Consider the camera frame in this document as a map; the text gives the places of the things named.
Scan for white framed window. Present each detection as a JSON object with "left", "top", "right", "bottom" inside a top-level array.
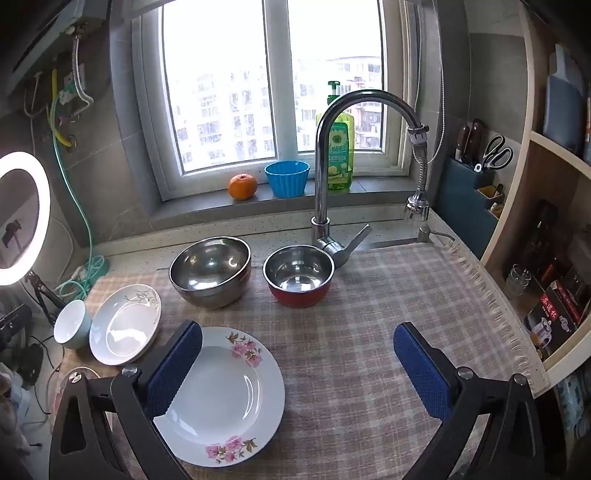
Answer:
[{"left": 131, "top": 0, "right": 421, "bottom": 201}]

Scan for brown handled knife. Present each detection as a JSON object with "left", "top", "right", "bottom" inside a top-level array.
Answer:
[
  {"left": 456, "top": 124, "right": 472, "bottom": 162},
  {"left": 468, "top": 119, "right": 488, "bottom": 164}
]

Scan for black tripod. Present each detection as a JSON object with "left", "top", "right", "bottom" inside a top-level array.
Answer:
[{"left": 25, "top": 270, "right": 68, "bottom": 324}]

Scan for black red printed box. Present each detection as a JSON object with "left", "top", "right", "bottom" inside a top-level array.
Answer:
[{"left": 524, "top": 279, "right": 583, "bottom": 361}]

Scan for green dish soap bottle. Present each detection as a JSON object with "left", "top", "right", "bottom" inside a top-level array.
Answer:
[{"left": 316, "top": 80, "right": 355, "bottom": 192}]

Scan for red steel bowl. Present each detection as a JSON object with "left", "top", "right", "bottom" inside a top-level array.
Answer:
[{"left": 263, "top": 244, "right": 335, "bottom": 308}]

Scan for scissors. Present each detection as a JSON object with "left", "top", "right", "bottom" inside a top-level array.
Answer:
[{"left": 475, "top": 135, "right": 514, "bottom": 172}]

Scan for small pale green bowl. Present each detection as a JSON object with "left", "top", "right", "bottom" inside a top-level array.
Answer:
[{"left": 53, "top": 299, "right": 93, "bottom": 350}]

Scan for steel soap dispenser pump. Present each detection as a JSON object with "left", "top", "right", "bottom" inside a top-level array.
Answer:
[{"left": 418, "top": 225, "right": 455, "bottom": 244}]

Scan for pink plaid cloth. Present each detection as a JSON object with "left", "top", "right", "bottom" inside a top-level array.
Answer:
[{"left": 60, "top": 242, "right": 550, "bottom": 480}]

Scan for large steel bowl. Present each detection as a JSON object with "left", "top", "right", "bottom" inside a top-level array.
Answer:
[{"left": 169, "top": 236, "right": 252, "bottom": 310}]

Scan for clear glass cup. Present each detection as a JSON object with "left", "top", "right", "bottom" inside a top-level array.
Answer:
[{"left": 505, "top": 264, "right": 532, "bottom": 296}]

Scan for blue cutting board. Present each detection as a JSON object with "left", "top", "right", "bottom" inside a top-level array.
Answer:
[{"left": 542, "top": 44, "right": 587, "bottom": 155}]

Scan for flexible metal hose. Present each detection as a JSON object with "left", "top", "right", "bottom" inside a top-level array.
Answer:
[{"left": 71, "top": 34, "right": 95, "bottom": 114}]

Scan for bead chain cord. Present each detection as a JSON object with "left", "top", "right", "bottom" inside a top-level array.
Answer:
[{"left": 416, "top": 0, "right": 446, "bottom": 153}]

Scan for chrome faucet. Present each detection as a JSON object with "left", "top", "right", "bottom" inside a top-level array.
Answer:
[{"left": 310, "top": 90, "right": 430, "bottom": 269}]

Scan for wooden shelf unit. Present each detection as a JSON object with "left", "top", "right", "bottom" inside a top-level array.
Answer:
[{"left": 480, "top": 0, "right": 591, "bottom": 398}]

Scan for dark teal knife block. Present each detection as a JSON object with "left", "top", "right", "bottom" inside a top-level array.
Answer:
[{"left": 436, "top": 157, "right": 506, "bottom": 259}]

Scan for white water heater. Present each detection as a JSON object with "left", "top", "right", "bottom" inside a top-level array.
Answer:
[{"left": 60, "top": 0, "right": 112, "bottom": 38}]

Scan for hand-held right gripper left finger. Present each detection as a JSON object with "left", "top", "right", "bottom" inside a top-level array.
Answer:
[{"left": 48, "top": 320, "right": 204, "bottom": 480}]

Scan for white plate with leaf print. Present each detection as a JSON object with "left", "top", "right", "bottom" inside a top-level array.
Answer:
[{"left": 89, "top": 284, "right": 162, "bottom": 366}]

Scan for white ring light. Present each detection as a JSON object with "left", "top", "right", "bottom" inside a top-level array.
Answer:
[{"left": 0, "top": 151, "right": 51, "bottom": 287}]

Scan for green hose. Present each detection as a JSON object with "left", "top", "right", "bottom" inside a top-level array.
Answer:
[{"left": 51, "top": 92, "right": 109, "bottom": 301}]

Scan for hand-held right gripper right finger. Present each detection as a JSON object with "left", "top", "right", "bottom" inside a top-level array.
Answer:
[{"left": 392, "top": 322, "right": 546, "bottom": 480}]

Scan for dark bottle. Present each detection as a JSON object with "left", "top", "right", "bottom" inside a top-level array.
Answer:
[{"left": 531, "top": 199, "right": 559, "bottom": 273}]

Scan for orange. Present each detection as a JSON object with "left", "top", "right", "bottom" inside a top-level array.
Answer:
[{"left": 228, "top": 174, "right": 258, "bottom": 201}]

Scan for white plate with pink flowers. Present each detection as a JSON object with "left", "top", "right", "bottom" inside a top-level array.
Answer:
[{"left": 152, "top": 326, "right": 286, "bottom": 468}]

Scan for yellow pipe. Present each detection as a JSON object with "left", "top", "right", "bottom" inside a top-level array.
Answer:
[{"left": 51, "top": 67, "right": 75, "bottom": 148}]

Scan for blue ribbed cup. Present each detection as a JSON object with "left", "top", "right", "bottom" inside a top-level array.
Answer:
[{"left": 264, "top": 161, "right": 310, "bottom": 199}]

